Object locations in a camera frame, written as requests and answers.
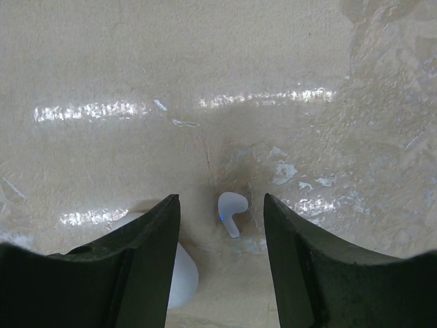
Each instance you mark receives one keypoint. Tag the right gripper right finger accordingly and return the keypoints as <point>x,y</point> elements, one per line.
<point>321,280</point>

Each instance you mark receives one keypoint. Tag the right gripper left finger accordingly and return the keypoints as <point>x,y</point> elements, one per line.
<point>122,279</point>

